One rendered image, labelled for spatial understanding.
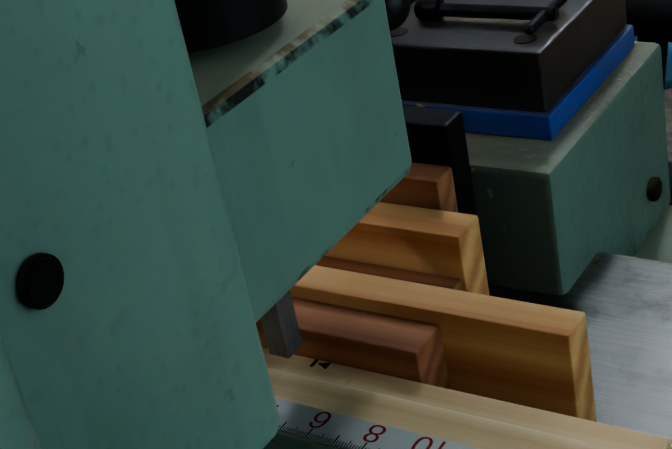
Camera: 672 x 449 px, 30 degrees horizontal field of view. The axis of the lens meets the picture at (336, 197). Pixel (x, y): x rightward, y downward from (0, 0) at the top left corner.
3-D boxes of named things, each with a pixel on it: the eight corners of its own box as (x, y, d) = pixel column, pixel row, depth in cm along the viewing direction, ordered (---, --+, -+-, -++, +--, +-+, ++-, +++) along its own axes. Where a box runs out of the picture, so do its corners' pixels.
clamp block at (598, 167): (681, 204, 64) (671, 40, 59) (579, 356, 54) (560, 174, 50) (426, 173, 72) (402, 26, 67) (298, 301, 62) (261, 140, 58)
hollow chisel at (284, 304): (303, 344, 45) (275, 223, 42) (289, 359, 44) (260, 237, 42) (282, 340, 45) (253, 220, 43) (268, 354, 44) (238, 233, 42)
